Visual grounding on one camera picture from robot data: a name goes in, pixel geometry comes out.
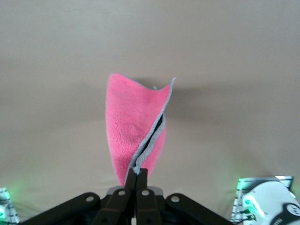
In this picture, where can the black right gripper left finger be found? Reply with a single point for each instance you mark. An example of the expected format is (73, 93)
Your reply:
(117, 206)

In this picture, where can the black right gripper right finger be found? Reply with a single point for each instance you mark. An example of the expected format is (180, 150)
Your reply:
(150, 208)

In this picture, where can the pink cloth with grey edge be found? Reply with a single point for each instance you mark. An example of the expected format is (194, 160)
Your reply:
(126, 112)

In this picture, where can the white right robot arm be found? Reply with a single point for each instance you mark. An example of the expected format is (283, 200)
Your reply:
(272, 197)

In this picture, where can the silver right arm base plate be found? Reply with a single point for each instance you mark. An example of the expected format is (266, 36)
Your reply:
(241, 187)

